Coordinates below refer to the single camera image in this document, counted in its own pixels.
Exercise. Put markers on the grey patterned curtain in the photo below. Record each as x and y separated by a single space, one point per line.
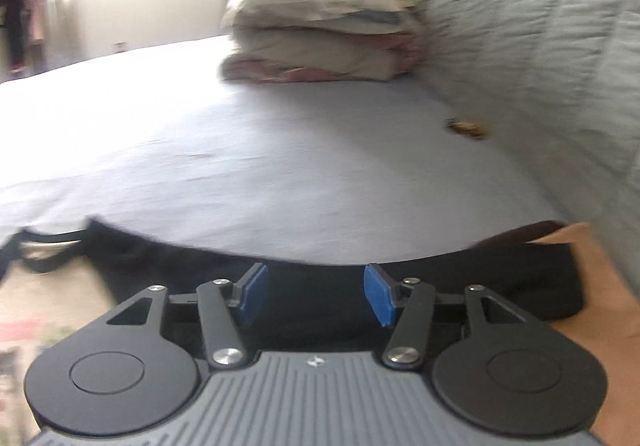
62 45

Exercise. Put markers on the cream and black sweatshirt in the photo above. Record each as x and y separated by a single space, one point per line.
134 371

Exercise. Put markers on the grey quilted headboard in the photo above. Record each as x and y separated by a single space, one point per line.
556 82

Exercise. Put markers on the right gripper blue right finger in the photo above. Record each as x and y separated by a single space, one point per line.
405 308

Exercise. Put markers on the brown ruffled blanket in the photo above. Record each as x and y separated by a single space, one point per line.
608 325

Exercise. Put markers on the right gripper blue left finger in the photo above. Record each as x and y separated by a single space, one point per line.
224 306

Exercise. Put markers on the folded grey pink quilt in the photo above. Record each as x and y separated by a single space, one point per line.
289 41

